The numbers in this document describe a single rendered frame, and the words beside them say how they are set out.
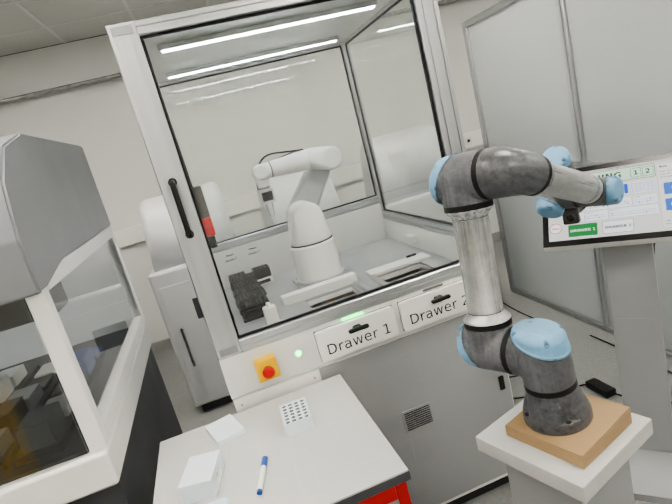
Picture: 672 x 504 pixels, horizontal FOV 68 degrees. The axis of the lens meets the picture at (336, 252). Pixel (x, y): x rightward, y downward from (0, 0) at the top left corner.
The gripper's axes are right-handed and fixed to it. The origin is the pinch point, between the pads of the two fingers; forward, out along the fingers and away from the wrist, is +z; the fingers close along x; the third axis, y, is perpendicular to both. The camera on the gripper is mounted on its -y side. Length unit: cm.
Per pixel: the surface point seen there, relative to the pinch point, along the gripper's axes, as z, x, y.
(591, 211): 14.8, -3.3, 7.2
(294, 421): -44, 71, -76
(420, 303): -7, 51, -31
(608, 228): 14.7, -8.2, -0.1
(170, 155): -88, 98, -6
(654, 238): 15.4, -21.3, -5.1
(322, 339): -28, 76, -48
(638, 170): 14.8, -18.8, 20.8
